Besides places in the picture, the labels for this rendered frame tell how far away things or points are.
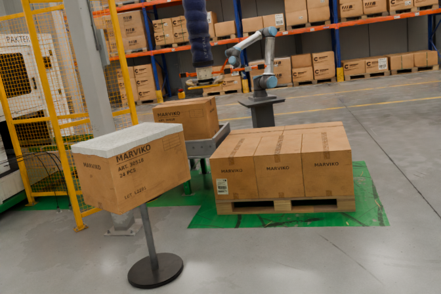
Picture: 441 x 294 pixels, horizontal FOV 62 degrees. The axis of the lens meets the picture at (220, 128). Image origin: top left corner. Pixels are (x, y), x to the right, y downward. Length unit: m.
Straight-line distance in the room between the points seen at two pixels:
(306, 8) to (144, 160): 9.17
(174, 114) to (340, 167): 1.77
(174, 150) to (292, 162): 1.12
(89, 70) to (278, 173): 1.78
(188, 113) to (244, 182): 1.03
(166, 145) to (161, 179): 0.22
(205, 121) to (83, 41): 1.44
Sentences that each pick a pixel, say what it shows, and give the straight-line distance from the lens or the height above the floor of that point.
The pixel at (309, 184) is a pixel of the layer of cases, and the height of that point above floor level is 0.26.
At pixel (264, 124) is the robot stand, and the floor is 0.45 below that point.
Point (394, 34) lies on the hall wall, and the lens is 12.73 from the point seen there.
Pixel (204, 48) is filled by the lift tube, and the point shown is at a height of 1.49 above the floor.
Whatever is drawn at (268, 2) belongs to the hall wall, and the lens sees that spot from 12.35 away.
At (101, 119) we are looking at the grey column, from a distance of 3.24.
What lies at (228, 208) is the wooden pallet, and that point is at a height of 0.06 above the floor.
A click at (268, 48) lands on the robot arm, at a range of 4.60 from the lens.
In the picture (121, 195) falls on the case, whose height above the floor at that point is 0.73.
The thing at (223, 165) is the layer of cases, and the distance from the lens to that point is 3.28.
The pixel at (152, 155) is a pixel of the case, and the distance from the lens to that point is 2.38.
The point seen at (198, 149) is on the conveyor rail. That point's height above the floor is 0.50.
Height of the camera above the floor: 1.51
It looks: 13 degrees down
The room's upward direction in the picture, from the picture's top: 8 degrees counter-clockwise
